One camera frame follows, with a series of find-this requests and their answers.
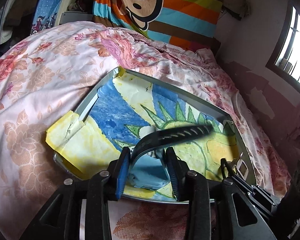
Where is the crayon dinosaur drawing paper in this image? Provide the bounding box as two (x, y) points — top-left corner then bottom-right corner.
(45, 67), (240, 202)

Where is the brown hanging cloth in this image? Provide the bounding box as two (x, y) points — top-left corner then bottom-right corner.
(222, 0), (250, 20)

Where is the wardrobe with hanging clothes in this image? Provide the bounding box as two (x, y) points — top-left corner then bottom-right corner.
(0, 0), (40, 63)

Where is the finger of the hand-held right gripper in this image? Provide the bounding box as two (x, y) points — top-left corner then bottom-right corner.
(221, 158), (253, 193)

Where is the pink floral bedsheet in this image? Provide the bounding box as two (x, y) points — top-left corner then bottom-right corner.
(0, 21), (290, 240)

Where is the wooden bed headboard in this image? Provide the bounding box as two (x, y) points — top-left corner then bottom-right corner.
(207, 39), (223, 58)

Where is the window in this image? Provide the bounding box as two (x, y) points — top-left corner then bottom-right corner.
(265, 4), (300, 95)

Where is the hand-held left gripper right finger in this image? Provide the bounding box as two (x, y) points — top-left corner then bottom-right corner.
(165, 147), (278, 240)

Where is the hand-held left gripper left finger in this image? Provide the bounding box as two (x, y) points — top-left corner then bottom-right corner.
(20, 146), (132, 240)

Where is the black stitched watch strap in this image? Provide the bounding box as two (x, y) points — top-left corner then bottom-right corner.
(130, 124), (214, 167)

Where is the striped monkey print blanket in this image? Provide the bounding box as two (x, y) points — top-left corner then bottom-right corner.
(92, 0), (229, 46)

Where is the silver square pendant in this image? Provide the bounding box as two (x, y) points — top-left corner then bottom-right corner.
(231, 155), (248, 180)

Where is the blue dotted curtain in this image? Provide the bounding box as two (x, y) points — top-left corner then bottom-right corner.
(30, 0), (73, 35)

